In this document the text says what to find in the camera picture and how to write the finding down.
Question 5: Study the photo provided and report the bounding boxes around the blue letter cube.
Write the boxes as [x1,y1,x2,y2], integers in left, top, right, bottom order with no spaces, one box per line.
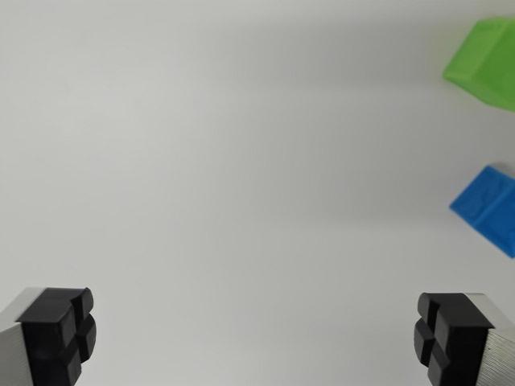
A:
[448,163,515,259]

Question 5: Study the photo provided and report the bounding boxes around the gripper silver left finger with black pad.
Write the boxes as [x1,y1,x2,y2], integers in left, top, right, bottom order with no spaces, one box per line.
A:
[0,286,97,386]

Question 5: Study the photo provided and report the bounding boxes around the green letter cube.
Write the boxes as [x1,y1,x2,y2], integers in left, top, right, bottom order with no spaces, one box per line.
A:
[442,14,515,112]

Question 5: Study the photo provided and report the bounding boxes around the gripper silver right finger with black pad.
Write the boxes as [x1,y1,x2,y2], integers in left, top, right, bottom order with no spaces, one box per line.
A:
[413,291,515,386]

